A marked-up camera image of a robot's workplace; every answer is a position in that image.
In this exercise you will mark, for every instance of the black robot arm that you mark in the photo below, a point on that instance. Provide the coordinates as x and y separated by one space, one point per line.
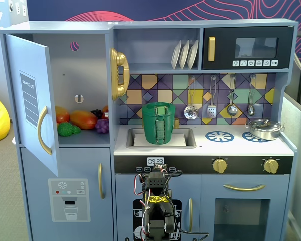
156 183

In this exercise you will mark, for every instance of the steel pot lid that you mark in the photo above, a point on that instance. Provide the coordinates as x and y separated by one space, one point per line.
262 124

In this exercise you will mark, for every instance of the green cylindrical container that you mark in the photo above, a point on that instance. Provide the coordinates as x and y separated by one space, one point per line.
148 130

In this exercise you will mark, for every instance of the gold toy faucet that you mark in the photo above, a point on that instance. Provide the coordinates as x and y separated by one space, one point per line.
176 123

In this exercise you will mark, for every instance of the steel slotted skimmer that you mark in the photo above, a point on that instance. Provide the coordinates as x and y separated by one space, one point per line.
190 113

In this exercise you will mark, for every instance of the grey toy sink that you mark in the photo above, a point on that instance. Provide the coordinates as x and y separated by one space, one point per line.
190 138

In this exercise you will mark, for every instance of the orange toy fruit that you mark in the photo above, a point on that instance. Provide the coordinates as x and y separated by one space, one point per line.
105 109

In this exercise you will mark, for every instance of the purple toy grapes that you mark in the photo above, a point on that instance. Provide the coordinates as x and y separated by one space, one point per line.
102 126

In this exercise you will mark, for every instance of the dark toy blackberry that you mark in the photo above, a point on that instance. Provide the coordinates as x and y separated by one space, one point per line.
97 113

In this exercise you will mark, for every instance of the steel slotted spatula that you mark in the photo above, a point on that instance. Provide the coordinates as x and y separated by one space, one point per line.
211 112

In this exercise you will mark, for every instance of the gold toy telephone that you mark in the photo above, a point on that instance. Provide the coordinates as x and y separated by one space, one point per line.
121 62

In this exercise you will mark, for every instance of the orange red toy mango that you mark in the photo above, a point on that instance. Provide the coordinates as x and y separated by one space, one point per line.
84 120

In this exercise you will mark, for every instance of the white toy plate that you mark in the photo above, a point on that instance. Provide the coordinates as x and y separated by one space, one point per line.
175 56
192 54
183 55

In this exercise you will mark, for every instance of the blue dishwasher door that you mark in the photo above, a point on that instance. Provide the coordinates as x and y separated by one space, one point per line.
125 190

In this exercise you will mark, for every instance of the yellow black patterned tape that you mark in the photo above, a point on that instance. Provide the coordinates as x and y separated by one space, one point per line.
157 199

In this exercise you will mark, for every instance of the steel ladle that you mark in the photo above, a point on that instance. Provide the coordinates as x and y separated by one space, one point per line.
232 110

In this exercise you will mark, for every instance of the gold stove knob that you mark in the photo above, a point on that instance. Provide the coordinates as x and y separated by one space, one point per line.
271 166
219 165

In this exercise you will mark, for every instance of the green toy broccoli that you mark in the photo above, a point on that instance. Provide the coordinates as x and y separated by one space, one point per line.
65 129

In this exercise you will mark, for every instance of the red yellow toy peach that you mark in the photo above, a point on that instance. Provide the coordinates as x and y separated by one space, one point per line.
62 115

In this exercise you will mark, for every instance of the blue freezer door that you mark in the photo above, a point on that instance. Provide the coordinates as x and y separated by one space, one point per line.
65 163

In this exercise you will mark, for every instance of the steel small spoon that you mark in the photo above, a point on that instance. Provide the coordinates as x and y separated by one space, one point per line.
251 110

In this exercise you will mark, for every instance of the black microwave door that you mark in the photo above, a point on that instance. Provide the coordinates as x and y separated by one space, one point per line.
223 50

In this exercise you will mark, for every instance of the blue oven door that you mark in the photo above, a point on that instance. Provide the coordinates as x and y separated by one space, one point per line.
208 213

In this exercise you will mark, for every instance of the steel toy pot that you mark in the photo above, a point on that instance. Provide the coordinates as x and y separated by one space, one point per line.
263 134

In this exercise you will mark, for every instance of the blue wooden toy kitchen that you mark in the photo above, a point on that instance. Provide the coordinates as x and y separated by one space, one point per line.
52 26

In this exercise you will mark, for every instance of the blue fridge door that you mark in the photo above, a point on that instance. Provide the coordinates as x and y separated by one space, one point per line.
17 62

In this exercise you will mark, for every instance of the grey office partition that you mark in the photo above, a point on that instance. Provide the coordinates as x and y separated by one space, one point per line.
299 120

